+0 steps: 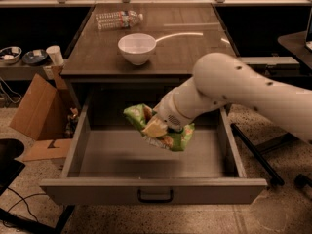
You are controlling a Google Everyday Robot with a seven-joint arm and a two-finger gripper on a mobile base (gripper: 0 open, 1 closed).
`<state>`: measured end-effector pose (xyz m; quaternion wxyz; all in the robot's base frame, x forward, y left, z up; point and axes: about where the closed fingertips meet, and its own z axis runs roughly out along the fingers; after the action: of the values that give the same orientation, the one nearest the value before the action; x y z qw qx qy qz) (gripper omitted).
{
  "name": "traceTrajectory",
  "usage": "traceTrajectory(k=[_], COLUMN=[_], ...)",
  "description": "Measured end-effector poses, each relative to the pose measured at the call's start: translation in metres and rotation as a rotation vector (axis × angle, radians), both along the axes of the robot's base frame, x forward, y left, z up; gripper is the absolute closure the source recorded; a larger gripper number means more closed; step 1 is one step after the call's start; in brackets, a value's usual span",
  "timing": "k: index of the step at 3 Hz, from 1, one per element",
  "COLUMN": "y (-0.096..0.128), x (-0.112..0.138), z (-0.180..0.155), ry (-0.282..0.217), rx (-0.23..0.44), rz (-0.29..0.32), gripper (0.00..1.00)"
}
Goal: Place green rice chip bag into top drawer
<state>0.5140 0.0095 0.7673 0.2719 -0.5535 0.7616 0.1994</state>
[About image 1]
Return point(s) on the flat cardboard piece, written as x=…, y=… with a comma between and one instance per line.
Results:
x=48, y=149

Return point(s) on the green rice chip bag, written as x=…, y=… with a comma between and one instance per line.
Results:
x=139, y=115

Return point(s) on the patterned bowl on shelf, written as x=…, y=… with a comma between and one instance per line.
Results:
x=10, y=55

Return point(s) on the blue bowl on shelf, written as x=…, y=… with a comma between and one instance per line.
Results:
x=35, y=57

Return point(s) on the black stand leg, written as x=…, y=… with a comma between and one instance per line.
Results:
x=275, y=178

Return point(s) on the black chair at left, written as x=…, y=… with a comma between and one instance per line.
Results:
x=10, y=150

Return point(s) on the dark side table right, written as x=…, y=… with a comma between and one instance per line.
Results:
x=295, y=43

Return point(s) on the brown cardboard box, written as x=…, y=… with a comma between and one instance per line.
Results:
x=45, y=109

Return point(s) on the open grey top drawer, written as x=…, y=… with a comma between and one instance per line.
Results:
x=109, y=161

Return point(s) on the black drawer handle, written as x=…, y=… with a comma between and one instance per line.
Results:
x=155, y=198

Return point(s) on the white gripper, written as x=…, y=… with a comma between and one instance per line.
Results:
x=168, y=112

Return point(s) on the white ceramic bowl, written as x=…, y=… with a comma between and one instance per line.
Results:
x=137, y=48

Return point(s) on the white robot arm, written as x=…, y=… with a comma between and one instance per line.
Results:
x=219, y=79

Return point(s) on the clear plastic water bottle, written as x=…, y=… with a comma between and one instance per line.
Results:
x=118, y=20

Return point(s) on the white paper cup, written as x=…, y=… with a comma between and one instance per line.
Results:
x=55, y=55

